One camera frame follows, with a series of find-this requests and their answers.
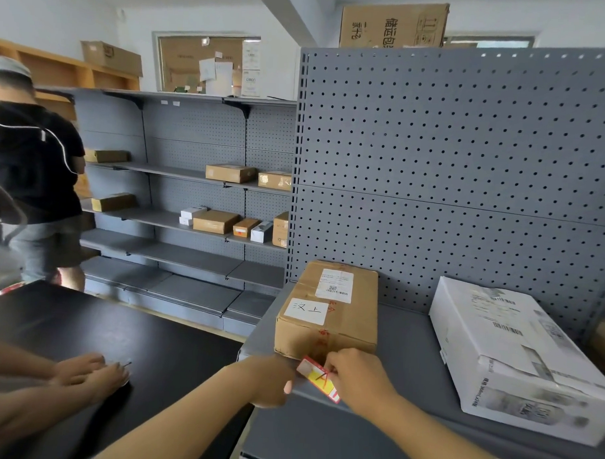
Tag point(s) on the person's right hand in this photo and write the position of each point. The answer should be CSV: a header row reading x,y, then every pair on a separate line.
x,y
364,382

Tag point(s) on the person's left hand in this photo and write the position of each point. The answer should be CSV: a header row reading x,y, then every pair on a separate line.
x,y
260,381

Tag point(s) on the person's left fingers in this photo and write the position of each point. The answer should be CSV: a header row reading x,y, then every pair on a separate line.
x,y
288,385

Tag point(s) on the person's right fingers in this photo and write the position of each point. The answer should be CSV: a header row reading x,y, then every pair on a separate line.
x,y
340,364

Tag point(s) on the red yellow white shelf tag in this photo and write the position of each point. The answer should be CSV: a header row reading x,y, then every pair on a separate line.
x,y
311,372

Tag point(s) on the person's right forearm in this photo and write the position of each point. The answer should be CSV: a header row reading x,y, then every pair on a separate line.
x,y
429,439

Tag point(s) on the person's left forearm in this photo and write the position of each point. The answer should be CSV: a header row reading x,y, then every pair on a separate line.
x,y
177,420

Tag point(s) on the another person's forearm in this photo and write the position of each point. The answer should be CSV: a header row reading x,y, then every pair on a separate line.
x,y
16,358
28,413

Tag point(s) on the brown cardboard box white labels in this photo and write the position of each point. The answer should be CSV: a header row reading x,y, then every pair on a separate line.
x,y
329,312

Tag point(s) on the upright brown cardboard box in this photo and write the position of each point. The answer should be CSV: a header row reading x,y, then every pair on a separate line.
x,y
281,230

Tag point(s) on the white grey narrow box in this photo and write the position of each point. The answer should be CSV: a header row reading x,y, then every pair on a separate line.
x,y
261,232

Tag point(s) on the small orange box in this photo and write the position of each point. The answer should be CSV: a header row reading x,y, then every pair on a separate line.
x,y
245,228

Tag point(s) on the large white cardboard box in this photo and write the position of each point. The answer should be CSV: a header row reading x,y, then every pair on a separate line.
x,y
516,353

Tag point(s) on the wide brown cardboard box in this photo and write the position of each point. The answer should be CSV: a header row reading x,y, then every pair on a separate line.
x,y
216,222

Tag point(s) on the small white box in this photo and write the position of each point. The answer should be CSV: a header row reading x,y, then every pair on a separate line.
x,y
191,215

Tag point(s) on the grey pegboard shelf unit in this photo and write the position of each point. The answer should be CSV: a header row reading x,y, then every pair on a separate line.
x,y
458,168

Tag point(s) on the yellowish brown cardboard box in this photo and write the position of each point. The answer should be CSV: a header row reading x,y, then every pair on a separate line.
x,y
113,202

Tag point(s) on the flat brown cardboard box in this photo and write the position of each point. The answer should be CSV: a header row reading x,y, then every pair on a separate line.
x,y
107,156

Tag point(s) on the tall white box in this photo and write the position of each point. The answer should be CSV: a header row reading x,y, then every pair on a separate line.
x,y
251,69

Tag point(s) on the window covered with cardboard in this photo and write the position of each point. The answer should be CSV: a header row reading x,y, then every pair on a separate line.
x,y
187,59

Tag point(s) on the large printed cardboard box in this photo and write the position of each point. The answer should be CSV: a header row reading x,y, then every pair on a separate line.
x,y
393,26

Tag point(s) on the plain brown cardboard box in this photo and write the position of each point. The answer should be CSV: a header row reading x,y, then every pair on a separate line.
x,y
113,57

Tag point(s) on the wooden shelf unit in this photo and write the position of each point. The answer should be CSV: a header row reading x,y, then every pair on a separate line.
x,y
55,69

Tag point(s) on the white cap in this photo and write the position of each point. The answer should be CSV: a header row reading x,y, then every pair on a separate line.
x,y
8,65

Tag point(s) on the long grey wall shelf unit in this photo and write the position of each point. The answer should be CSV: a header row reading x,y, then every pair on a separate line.
x,y
187,133

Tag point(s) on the window with dark frame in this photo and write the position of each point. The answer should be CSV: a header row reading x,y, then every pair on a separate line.
x,y
487,42

